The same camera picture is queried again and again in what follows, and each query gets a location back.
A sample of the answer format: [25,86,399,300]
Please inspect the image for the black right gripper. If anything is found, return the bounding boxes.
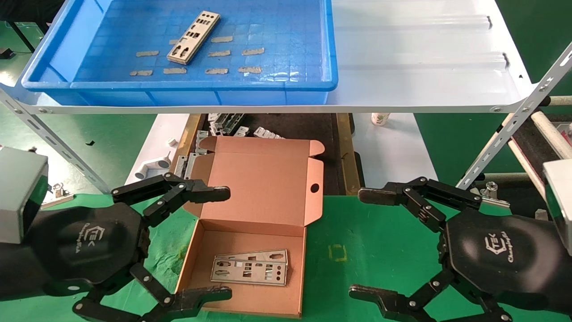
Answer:
[349,177,561,322]

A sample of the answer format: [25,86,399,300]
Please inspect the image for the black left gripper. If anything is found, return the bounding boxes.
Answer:
[27,172,233,322]

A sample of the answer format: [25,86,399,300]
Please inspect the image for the silver metal I/O shield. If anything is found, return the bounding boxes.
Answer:
[210,258,288,286]
[214,249,289,269]

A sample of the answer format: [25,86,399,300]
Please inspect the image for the open brown cardboard box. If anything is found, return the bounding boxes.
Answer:
[173,136,325,319]

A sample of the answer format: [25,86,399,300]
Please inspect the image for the blue plastic tray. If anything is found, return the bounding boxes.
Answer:
[21,0,338,107]

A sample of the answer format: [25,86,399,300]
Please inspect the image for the white plastic pipe fitting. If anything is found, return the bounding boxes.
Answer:
[134,151,171,180]

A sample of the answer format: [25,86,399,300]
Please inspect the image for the silver binder clip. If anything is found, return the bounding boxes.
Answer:
[476,181,511,208]
[42,182,74,209]

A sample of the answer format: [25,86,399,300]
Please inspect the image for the white rack tube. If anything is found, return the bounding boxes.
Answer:
[509,138,548,198]
[531,111,572,159]
[538,95,572,107]

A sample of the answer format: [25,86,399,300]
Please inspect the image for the grey slotted angle strut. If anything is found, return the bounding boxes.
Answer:
[0,89,110,194]
[456,42,572,191]

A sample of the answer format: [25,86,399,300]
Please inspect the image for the black rack belt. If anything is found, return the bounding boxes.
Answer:
[512,114,568,179]

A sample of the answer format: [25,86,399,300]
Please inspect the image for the white metal shelf board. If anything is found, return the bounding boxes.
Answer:
[0,0,534,114]

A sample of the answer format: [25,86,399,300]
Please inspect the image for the stacked silver I/O shields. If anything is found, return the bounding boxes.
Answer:
[167,11,221,65]

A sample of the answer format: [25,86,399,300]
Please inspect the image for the black stand leg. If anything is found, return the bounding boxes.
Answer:
[7,20,36,53]

